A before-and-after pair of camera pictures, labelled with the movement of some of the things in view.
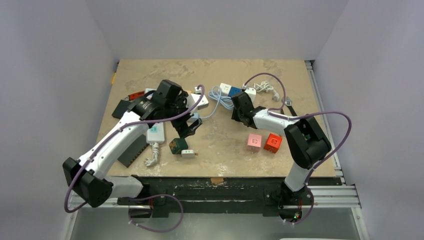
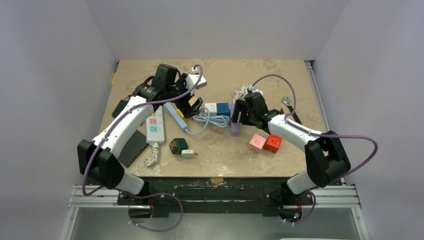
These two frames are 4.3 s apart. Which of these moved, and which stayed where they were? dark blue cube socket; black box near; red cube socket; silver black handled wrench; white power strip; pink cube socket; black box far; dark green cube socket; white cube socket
Moved: white cube socket; dark blue cube socket; pink cube socket
Stayed: white power strip; red cube socket; dark green cube socket; black box far; black box near; silver black handled wrench
